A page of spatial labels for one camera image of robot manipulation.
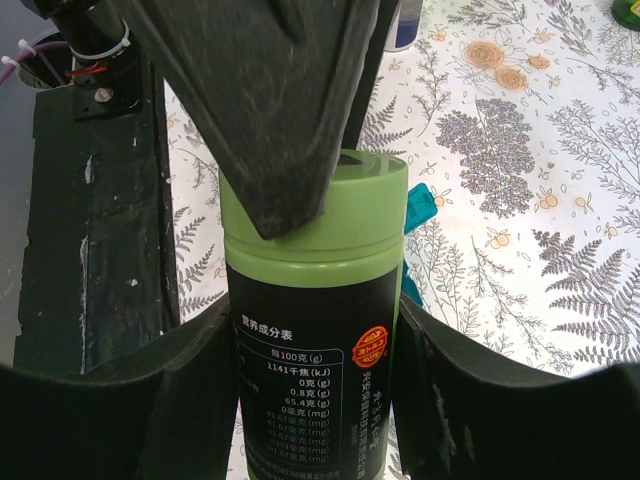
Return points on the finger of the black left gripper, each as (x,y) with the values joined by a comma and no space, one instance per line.
(269,86)
(354,125)

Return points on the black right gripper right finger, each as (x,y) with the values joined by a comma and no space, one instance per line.
(463,411)

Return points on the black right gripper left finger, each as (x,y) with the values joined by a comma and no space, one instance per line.
(163,411)

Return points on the teal weekly pill organizer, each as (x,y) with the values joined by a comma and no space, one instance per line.
(421,207)

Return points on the green pill bottle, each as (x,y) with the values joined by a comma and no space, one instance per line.
(314,314)

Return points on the green glass bottle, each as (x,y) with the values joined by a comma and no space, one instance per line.
(626,13)

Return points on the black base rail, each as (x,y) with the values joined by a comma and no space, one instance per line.
(98,278)

